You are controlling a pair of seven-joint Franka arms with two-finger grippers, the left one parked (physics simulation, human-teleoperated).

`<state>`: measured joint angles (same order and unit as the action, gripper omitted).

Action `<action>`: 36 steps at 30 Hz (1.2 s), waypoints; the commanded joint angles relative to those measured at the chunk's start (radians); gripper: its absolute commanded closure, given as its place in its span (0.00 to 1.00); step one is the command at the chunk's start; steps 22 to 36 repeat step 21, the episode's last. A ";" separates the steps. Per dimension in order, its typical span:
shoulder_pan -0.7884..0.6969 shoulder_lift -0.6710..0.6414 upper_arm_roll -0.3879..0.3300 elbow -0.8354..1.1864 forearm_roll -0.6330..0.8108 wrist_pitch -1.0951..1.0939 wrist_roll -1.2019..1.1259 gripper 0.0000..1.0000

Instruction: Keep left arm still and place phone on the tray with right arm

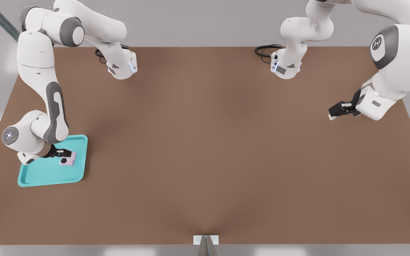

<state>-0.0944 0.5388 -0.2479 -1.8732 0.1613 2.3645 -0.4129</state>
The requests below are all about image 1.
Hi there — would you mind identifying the pale lilac phone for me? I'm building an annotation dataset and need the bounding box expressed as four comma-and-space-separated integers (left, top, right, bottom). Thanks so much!
59, 152, 77, 166

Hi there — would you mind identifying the black cable loop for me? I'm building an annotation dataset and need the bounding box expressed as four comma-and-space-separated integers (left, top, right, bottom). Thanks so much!
254, 44, 285, 64
95, 44, 130, 65

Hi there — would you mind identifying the pale blue-green tray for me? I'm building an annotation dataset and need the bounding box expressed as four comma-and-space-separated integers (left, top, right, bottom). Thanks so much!
17, 134, 88, 187

